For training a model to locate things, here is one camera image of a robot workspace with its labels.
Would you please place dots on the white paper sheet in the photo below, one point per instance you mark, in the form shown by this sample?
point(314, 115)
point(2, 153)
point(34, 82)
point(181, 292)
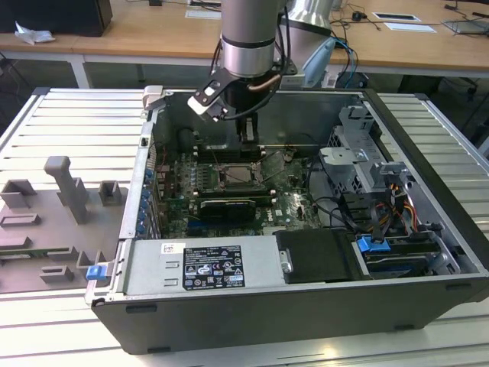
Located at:
point(409, 27)
point(201, 14)

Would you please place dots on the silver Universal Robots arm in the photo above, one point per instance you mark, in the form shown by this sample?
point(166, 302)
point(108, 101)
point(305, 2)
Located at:
point(248, 23)

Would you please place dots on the green RAM stick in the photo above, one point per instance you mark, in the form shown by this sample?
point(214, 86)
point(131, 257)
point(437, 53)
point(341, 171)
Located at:
point(23, 253)

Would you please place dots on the grey parts rack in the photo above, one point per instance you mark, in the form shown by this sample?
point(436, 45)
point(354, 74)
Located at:
point(95, 229)

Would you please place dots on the blue case latch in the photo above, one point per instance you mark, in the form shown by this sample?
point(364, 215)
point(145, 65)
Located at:
point(95, 273)

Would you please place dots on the black power adapter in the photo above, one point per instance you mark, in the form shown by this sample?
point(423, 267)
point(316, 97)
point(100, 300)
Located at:
point(359, 16)

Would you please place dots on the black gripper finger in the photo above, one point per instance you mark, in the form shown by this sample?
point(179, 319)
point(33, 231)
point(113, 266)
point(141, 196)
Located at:
point(255, 128)
point(241, 130)

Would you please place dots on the black open PC case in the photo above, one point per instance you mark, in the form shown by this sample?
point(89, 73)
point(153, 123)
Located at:
point(267, 317)

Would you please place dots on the black plastic shroud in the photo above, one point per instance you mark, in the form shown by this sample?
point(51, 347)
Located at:
point(317, 256)

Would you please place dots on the black cylindrical component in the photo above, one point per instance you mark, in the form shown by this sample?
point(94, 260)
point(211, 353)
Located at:
point(186, 137)

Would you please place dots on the hard disk in blue carrier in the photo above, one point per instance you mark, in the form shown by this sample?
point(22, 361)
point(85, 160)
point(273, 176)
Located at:
point(397, 264)

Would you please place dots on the white barcode sticker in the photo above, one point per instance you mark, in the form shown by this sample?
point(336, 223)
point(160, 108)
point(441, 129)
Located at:
point(171, 248)

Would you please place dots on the black expansion card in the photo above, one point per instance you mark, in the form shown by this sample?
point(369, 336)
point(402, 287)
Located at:
point(227, 209)

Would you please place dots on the green motherboard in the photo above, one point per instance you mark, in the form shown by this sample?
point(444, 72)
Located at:
point(282, 199)

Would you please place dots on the black box on desk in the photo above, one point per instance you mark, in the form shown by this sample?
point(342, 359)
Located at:
point(57, 15)

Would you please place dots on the silver power supply unit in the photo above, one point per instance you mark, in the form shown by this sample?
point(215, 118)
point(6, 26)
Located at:
point(153, 267)

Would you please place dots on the silver drive cage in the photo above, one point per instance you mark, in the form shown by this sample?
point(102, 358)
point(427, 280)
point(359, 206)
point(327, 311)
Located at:
point(344, 168)

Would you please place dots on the crumpled white paper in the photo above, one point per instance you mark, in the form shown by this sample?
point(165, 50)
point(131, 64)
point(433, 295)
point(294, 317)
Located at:
point(34, 35)

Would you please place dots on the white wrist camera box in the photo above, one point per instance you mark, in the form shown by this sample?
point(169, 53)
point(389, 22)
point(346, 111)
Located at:
point(200, 103)

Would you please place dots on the CPU socket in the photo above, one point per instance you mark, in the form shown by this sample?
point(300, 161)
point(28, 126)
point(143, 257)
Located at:
point(221, 176)

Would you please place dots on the black power supply label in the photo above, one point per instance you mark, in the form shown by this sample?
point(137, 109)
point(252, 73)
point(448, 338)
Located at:
point(214, 267)

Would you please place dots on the wooden desk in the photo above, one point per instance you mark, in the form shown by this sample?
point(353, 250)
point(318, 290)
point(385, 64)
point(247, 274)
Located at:
point(133, 34)

